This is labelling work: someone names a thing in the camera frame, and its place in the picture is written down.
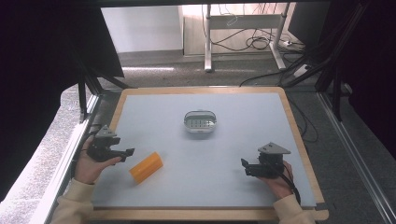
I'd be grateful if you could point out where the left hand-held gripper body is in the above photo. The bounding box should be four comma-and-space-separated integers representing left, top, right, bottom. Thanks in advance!
86, 124, 121, 163

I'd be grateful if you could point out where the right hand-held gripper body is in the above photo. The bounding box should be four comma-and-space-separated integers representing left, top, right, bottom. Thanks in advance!
257, 142, 292, 179

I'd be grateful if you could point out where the person's left hand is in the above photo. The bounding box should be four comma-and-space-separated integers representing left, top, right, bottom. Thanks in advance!
73, 136, 123, 186

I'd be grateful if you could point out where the person's right hand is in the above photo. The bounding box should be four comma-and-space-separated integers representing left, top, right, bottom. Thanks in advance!
258, 160, 295, 201

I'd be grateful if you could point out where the orange cylindrical object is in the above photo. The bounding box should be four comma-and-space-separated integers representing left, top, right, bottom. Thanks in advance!
128, 151, 164, 186

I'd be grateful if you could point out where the grey table mat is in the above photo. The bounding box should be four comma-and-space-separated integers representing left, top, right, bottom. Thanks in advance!
92, 92, 318, 209

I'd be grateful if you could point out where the black metal stand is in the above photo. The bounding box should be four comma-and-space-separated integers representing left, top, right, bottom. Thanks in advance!
77, 66, 131, 123
279, 0, 373, 122

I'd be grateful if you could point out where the black curtain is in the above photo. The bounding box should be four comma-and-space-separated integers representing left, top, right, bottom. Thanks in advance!
0, 0, 125, 203
323, 0, 396, 161

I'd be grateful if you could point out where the white power strip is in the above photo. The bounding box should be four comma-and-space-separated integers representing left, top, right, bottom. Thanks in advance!
292, 63, 313, 78

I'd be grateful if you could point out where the white panel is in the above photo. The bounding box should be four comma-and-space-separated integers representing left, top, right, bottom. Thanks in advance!
100, 5, 185, 54

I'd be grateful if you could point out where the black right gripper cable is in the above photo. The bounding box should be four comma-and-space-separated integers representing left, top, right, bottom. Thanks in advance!
270, 161, 303, 206

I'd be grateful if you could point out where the aluminium rail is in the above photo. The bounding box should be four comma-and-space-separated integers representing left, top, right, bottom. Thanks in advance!
28, 92, 104, 224
316, 91, 396, 224

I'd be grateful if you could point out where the thin black floor cable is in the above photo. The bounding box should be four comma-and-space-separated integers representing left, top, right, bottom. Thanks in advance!
288, 94, 319, 144

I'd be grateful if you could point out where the tangle of black floor cables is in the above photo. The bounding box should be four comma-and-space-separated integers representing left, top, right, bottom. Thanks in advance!
210, 27, 307, 54

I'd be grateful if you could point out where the white metal desk frame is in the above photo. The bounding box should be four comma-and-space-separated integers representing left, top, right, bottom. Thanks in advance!
203, 3, 291, 73

